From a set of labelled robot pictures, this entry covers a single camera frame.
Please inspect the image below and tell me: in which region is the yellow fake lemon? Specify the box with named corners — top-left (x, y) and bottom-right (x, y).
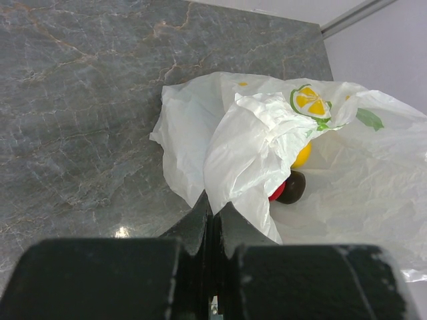
top-left (291, 142), bottom-right (312, 169)

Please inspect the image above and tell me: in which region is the red fake apple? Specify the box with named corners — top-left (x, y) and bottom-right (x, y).
top-left (268, 181), bottom-right (286, 202)

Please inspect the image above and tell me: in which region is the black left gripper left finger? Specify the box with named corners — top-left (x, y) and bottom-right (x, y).
top-left (159, 193), bottom-right (211, 256)

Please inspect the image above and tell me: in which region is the white plastic bag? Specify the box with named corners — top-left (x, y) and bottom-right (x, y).
top-left (150, 72), bottom-right (426, 282)

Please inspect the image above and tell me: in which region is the dark fake avocado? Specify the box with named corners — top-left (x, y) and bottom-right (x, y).
top-left (276, 171), bottom-right (306, 205)

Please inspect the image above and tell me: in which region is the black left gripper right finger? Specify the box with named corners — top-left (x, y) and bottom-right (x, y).
top-left (213, 202), bottom-right (278, 260)

